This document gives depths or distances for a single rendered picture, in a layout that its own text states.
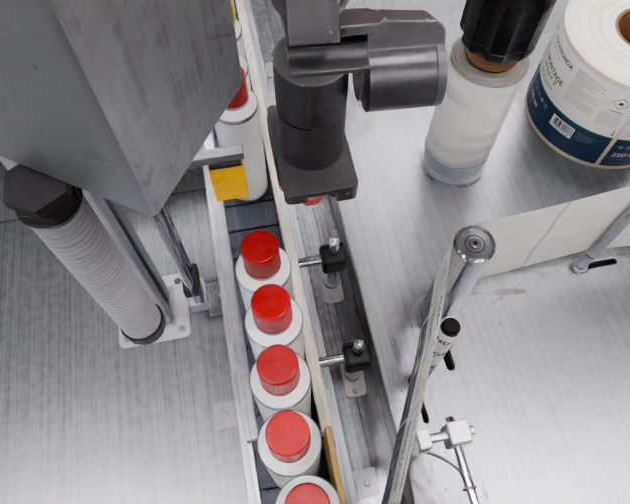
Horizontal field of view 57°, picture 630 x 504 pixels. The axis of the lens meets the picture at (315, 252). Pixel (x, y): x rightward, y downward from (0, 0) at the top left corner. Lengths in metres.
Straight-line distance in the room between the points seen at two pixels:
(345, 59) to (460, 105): 0.27
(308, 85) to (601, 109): 0.46
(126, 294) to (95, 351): 0.37
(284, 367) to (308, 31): 0.24
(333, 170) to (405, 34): 0.13
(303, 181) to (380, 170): 0.30
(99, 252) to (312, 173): 0.22
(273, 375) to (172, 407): 0.29
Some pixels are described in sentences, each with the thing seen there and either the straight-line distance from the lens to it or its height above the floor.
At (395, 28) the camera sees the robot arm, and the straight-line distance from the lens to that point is 0.44.
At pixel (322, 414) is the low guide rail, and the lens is 0.62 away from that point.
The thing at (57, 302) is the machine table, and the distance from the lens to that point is 0.81.
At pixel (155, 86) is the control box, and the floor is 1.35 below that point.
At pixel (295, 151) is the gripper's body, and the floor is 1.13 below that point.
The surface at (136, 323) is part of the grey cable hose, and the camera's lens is 0.44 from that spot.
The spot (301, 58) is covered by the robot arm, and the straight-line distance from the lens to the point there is 0.43.
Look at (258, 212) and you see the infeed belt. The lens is 0.75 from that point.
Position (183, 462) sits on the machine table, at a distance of 0.71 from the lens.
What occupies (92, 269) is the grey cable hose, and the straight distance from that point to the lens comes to 0.36.
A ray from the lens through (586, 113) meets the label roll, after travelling 0.81.
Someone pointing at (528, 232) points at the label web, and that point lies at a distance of 0.62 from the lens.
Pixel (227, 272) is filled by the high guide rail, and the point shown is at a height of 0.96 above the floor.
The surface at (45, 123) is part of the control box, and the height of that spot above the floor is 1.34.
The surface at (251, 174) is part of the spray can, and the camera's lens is 0.71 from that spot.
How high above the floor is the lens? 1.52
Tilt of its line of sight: 63 degrees down
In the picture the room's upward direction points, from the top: 1 degrees clockwise
